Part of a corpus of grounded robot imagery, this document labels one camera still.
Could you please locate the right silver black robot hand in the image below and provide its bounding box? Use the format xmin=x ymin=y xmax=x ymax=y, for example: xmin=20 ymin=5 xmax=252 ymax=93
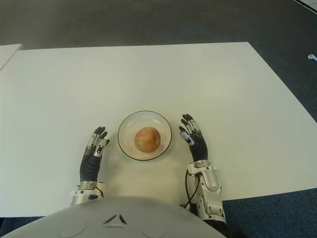
xmin=178 ymin=113 xmax=209 ymax=163

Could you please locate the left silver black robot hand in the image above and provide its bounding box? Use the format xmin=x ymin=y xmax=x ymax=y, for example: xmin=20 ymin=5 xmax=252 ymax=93
xmin=79 ymin=126 xmax=110 ymax=184

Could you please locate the red yellow apple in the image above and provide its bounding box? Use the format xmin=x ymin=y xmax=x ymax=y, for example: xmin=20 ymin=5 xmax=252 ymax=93
xmin=134 ymin=126 xmax=161 ymax=153

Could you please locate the white plate with black rim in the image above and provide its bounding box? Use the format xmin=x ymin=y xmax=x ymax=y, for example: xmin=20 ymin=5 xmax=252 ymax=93
xmin=117 ymin=110 xmax=173 ymax=162

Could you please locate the white grey robot torso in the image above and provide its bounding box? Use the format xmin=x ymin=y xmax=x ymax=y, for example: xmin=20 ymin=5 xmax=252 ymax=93
xmin=0 ymin=195 xmax=228 ymax=238

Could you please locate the white side table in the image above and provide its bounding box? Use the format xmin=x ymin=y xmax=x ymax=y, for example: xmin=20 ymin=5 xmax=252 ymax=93
xmin=0 ymin=44 xmax=23 ymax=70

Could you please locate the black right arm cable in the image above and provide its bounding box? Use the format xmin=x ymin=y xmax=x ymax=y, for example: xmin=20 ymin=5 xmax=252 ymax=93
xmin=185 ymin=171 xmax=200 ymax=209

